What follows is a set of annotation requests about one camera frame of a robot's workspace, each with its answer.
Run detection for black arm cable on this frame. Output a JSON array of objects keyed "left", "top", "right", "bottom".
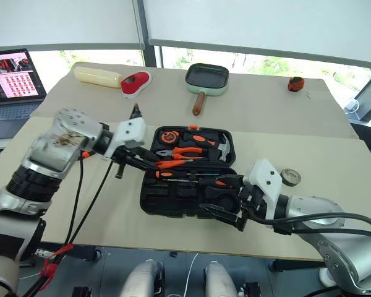
[
  {"left": 249, "top": 210, "right": 371, "bottom": 246},
  {"left": 68, "top": 160, "right": 114, "bottom": 248},
  {"left": 64, "top": 150, "right": 85, "bottom": 248}
]

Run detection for red white oval pad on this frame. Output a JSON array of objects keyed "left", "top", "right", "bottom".
[{"left": 120, "top": 71, "right": 153, "bottom": 100}]

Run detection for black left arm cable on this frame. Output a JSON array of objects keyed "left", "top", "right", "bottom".
[
  {"left": 64, "top": 150, "right": 85, "bottom": 248},
  {"left": 68, "top": 160, "right": 114, "bottom": 248}
]

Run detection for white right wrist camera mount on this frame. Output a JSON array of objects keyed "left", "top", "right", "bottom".
[{"left": 243, "top": 158, "right": 284, "bottom": 230}]

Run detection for pale yellow plastic bottle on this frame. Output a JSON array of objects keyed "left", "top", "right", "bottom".
[{"left": 74, "top": 66, "right": 124, "bottom": 90}]

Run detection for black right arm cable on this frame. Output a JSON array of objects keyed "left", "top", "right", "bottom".
[{"left": 249, "top": 210, "right": 371, "bottom": 246}]

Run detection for short black orange tool handle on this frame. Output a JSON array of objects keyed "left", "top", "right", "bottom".
[{"left": 203, "top": 178, "right": 232, "bottom": 189}]

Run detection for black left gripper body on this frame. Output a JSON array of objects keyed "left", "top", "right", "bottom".
[{"left": 111, "top": 144, "right": 150, "bottom": 180}]

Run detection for orange handled pliers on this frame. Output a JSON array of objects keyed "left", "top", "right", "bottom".
[{"left": 154, "top": 146, "right": 204, "bottom": 161}]

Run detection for black table base bar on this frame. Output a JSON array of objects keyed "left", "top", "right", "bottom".
[
  {"left": 33, "top": 244, "right": 103, "bottom": 264},
  {"left": 270, "top": 258, "right": 326, "bottom": 273}
]

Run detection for black plastic tool case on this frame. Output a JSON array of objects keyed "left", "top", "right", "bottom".
[{"left": 140, "top": 124, "right": 237, "bottom": 219}]

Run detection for steel claw hammer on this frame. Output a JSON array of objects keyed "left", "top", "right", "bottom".
[{"left": 208, "top": 134, "right": 233, "bottom": 162}]

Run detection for black orange tape measure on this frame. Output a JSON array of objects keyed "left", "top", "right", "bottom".
[{"left": 160, "top": 131, "right": 181, "bottom": 145}]

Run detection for white floor cable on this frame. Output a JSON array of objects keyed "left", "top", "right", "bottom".
[{"left": 184, "top": 252, "right": 200, "bottom": 297}]

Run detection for red tape cable wrap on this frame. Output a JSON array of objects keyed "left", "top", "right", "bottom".
[{"left": 39, "top": 243, "right": 75, "bottom": 292}]

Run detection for black orange handled screwdriver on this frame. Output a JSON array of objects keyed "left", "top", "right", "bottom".
[{"left": 155, "top": 171, "right": 221, "bottom": 180}]

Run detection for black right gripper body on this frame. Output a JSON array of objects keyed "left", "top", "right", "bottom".
[{"left": 236, "top": 182, "right": 267, "bottom": 233}]

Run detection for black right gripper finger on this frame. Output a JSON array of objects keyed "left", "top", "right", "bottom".
[
  {"left": 198, "top": 203, "right": 247, "bottom": 231},
  {"left": 218, "top": 174, "right": 245, "bottom": 189}
]

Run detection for silver rounded robot leg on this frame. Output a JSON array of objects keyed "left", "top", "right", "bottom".
[
  {"left": 203, "top": 260, "right": 239, "bottom": 297},
  {"left": 121, "top": 260, "right": 166, "bottom": 297}
]

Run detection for small orange black object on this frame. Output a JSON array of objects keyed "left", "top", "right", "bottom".
[{"left": 287, "top": 76, "right": 305, "bottom": 93}]

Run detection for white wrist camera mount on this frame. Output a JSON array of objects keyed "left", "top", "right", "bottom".
[
  {"left": 243, "top": 158, "right": 284, "bottom": 230},
  {"left": 102, "top": 118, "right": 148, "bottom": 161}
]

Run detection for green square frying pan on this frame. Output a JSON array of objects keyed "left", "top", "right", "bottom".
[{"left": 184, "top": 62, "right": 230, "bottom": 117}]

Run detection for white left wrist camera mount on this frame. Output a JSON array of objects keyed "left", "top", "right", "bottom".
[{"left": 102, "top": 118, "right": 148, "bottom": 161}]

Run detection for white power adapter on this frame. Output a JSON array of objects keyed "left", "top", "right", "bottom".
[{"left": 344, "top": 98, "right": 360, "bottom": 114}]

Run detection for white roller blind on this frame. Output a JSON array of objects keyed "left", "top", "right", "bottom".
[
  {"left": 0, "top": 0, "right": 147, "bottom": 53},
  {"left": 142, "top": 0, "right": 371, "bottom": 69}
]

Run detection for open laptop computer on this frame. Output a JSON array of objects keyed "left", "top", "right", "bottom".
[{"left": 0, "top": 48, "right": 48, "bottom": 140}]

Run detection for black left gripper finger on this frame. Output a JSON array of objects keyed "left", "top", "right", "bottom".
[
  {"left": 126, "top": 148, "right": 161, "bottom": 171},
  {"left": 129, "top": 103, "right": 145, "bottom": 121}
]

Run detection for dark window frame post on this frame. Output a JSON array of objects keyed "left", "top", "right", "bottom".
[{"left": 132, "top": 0, "right": 163, "bottom": 67}]

